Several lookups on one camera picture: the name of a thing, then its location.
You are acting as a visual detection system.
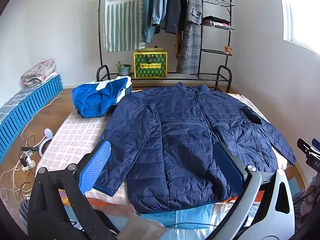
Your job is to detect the white power strip with cables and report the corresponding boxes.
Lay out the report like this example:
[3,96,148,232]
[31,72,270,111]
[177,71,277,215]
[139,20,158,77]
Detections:
[0,130,47,202]

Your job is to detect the light blue jeans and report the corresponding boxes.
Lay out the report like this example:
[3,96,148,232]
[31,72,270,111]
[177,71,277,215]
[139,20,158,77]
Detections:
[139,202,214,230]

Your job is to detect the black metal clothes rack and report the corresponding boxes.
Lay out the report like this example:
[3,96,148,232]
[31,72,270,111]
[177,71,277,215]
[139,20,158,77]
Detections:
[96,0,236,92]

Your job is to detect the navy puffer jacket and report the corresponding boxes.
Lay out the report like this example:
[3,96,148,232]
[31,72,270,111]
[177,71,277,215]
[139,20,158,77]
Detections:
[93,82,297,214]

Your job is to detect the window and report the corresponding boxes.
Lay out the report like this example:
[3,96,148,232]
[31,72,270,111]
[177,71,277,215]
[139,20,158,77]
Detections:
[277,0,320,53]

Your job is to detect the pink checked blanket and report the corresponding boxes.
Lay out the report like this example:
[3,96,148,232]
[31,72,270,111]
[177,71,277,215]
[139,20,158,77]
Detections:
[35,89,295,207]

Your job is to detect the dark denim jacket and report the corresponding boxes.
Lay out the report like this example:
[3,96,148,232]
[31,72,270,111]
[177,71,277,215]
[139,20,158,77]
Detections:
[151,0,171,34]

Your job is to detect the dark blazer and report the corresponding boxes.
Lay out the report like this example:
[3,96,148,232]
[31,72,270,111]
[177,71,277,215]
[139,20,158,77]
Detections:
[164,0,188,34]

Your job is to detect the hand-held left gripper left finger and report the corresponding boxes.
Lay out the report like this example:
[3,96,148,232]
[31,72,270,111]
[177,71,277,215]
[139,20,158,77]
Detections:
[27,140,118,240]

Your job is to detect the beige cloth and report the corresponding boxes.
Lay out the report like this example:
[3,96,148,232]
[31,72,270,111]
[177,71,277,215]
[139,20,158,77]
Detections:
[119,214,167,240]

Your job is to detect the black power adapter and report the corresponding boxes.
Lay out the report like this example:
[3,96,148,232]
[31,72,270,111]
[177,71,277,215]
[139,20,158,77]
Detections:
[20,146,33,164]

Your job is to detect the yellow and green box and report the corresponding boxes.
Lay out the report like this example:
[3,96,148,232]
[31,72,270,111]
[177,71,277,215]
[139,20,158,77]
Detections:
[133,48,168,78]

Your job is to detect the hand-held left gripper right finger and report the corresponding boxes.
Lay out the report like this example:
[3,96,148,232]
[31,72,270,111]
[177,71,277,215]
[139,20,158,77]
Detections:
[212,141,294,240]

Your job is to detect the small potted plant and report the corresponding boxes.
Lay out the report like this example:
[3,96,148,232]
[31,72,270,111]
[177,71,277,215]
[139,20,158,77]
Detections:
[115,61,132,77]

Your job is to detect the folded floral quilt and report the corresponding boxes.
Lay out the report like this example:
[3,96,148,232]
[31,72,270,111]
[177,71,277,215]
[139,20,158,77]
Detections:
[21,59,56,86]

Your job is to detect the grey plaid coat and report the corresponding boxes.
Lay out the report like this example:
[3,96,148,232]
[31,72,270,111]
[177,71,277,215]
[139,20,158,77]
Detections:
[176,0,203,75]

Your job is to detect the green striped hanging cloth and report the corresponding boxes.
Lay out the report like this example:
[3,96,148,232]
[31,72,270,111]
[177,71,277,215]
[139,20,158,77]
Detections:
[104,0,146,53]

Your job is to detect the folded black garment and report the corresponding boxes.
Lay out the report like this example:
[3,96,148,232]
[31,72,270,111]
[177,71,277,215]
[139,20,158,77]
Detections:
[202,16,230,25]

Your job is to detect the light denim jacket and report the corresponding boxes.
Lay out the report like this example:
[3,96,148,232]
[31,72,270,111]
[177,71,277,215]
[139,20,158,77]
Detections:
[142,0,157,43]

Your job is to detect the blue and white jacket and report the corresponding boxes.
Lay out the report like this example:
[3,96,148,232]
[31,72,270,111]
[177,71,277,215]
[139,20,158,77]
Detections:
[72,76,133,118]

